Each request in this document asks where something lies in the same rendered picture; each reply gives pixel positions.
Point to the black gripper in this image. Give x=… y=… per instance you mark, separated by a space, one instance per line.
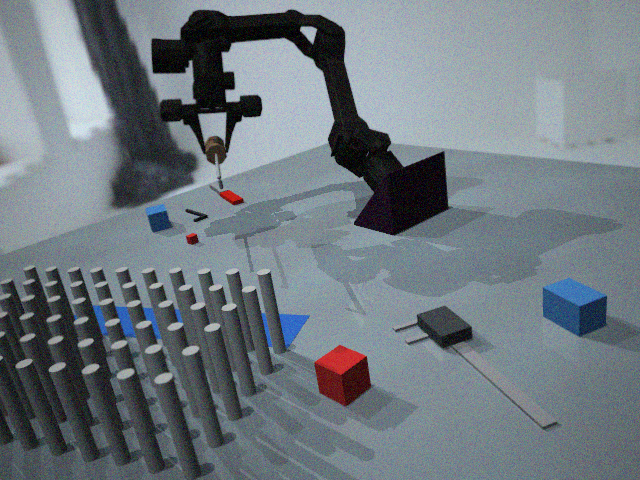
x=174 y=110

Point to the blue rectangular block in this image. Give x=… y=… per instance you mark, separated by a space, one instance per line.
x=158 y=218
x=574 y=306

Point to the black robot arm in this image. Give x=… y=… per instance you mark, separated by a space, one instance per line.
x=208 y=33

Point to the red cube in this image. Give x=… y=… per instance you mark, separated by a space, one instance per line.
x=192 y=238
x=342 y=375

